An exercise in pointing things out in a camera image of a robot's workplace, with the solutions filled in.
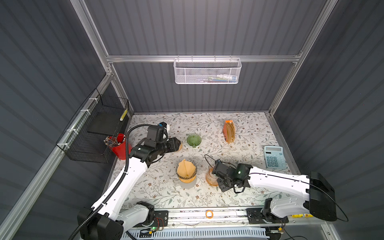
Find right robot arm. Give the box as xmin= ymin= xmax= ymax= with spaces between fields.
xmin=213 ymin=160 xmax=338 ymax=224

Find green glass dripper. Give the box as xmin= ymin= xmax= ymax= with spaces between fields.
xmin=187 ymin=134 xmax=202 ymax=148

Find black wire wall basket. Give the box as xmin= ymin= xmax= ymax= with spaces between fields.
xmin=57 ymin=90 xmax=130 ymax=164

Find red ribbed utensil cup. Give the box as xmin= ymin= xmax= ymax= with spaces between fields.
xmin=104 ymin=133 xmax=127 ymax=161

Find orange coffee filter box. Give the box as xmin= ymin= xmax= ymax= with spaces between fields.
xmin=225 ymin=120 xmax=235 ymax=128

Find light blue calculator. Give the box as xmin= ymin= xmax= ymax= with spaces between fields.
xmin=264 ymin=146 xmax=288 ymax=170

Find single brown paper filter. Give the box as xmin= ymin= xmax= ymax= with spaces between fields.
xmin=176 ymin=158 xmax=197 ymax=180

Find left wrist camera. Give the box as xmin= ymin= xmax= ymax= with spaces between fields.
xmin=159 ymin=122 xmax=170 ymax=141

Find orange glass pitcher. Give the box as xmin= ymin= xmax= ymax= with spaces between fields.
xmin=206 ymin=167 xmax=219 ymax=187

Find white wire mesh basket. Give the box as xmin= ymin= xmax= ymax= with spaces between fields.
xmin=173 ymin=57 xmax=242 ymax=85

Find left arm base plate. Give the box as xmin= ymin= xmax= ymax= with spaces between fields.
xmin=134 ymin=210 xmax=169 ymax=228

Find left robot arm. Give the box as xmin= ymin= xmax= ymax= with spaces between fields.
xmin=69 ymin=122 xmax=182 ymax=240

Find yellow highlighter in basket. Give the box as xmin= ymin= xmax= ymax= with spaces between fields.
xmin=120 ymin=109 xmax=129 ymax=122

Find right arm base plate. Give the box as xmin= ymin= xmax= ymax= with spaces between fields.
xmin=246 ymin=208 xmax=289 ymax=224

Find brown paper coffee filters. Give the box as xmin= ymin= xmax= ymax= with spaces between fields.
xmin=223 ymin=125 xmax=235 ymax=144

